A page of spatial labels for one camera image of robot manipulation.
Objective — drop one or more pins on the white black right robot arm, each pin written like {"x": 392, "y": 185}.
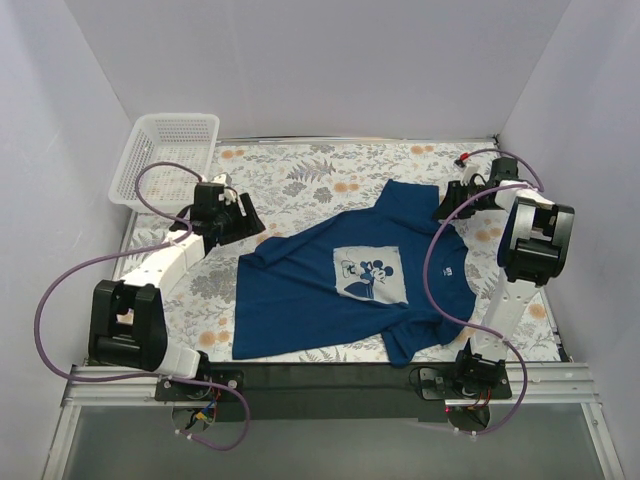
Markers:
{"x": 532, "y": 250}

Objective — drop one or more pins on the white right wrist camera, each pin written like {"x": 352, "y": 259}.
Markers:
{"x": 468, "y": 168}

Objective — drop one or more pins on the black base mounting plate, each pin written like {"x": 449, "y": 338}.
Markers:
{"x": 319, "y": 391}

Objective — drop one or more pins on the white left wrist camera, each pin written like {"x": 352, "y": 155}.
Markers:
{"x": 224, "y": 182}

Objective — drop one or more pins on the blue printed t-shirt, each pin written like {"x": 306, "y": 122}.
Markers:
{"x": 381, "y": 270}

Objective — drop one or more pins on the aluminium frame rail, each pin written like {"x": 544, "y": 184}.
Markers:
{"x": 548, "y": 383}

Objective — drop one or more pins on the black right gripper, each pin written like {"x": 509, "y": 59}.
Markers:
{"x": 460, "y": 198}

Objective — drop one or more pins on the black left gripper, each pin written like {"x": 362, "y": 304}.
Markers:
{"x": 236, "y": 220}

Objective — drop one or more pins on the floral table cloth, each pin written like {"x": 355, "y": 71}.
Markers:
{"x": 295, "y": 186}

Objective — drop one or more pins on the white plastic basket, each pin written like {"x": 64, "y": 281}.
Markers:
{"x": 187, "y": 139}

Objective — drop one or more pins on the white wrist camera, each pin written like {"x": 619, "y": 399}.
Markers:
{"x": 468, "y": 168}
{"x": 224, "y": 182}

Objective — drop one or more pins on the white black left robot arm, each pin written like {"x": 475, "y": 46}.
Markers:
{"x": 128, "y": 325}

